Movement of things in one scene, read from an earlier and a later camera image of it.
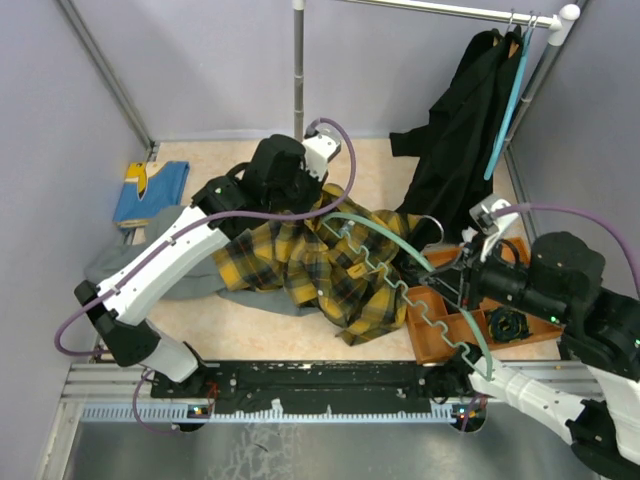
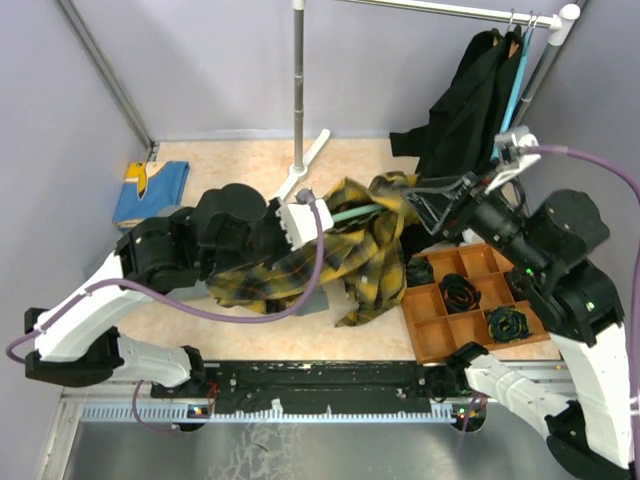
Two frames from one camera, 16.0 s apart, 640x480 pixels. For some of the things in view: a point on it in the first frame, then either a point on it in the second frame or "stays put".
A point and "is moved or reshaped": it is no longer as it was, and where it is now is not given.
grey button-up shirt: [201, 281] to [319, 300]
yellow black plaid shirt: [330, 255] is moved or reshaped
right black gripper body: [497, 278] to [467, 201]
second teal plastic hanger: [511, 97] stays put
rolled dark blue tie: [508, 324] stays put
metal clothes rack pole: [299, 6] stays put
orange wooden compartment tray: [437, 329] stays put
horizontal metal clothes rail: [568, 14] stays put
